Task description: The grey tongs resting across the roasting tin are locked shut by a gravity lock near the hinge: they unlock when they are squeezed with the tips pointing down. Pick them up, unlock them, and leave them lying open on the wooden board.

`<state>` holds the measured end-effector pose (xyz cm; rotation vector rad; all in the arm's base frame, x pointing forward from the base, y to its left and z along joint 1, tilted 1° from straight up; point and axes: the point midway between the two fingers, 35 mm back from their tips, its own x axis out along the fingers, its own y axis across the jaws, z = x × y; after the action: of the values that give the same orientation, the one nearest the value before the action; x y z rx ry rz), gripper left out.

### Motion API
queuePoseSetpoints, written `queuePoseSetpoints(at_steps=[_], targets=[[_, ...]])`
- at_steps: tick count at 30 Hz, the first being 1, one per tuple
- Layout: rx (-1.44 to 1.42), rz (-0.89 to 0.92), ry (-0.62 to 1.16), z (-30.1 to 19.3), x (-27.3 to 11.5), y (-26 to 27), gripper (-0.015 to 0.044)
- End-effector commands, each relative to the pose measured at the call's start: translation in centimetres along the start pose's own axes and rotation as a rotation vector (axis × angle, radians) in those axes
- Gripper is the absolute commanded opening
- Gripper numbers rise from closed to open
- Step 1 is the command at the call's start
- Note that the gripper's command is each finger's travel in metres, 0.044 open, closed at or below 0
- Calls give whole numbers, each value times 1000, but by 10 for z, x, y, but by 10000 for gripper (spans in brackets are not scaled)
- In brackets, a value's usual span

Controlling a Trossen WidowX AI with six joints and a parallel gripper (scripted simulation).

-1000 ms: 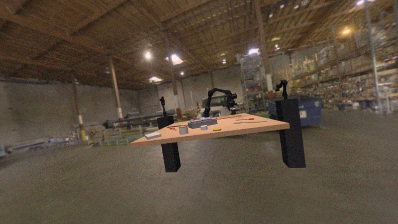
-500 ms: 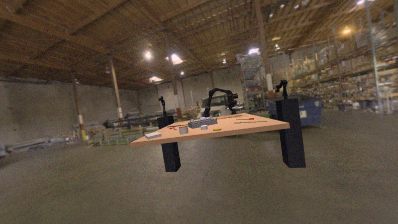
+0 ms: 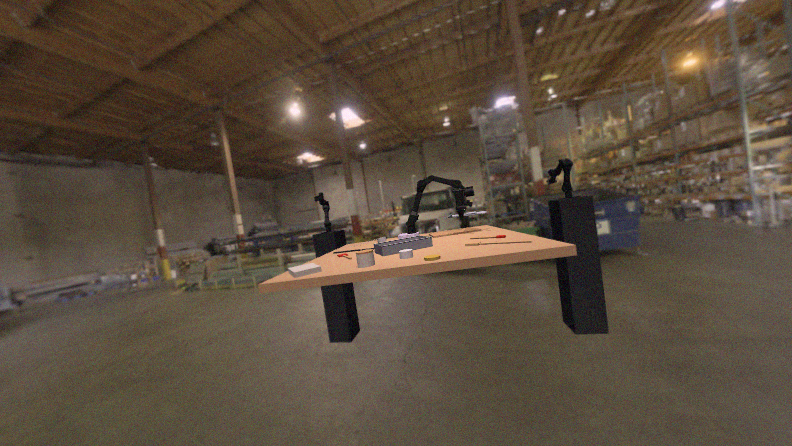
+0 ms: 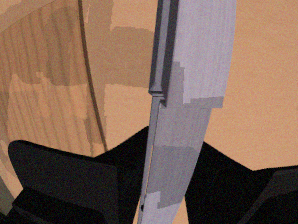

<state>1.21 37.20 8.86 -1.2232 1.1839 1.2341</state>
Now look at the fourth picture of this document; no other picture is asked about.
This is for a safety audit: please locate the brown wooden board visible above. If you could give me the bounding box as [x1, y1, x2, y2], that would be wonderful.
[0, 0, 108, 157]

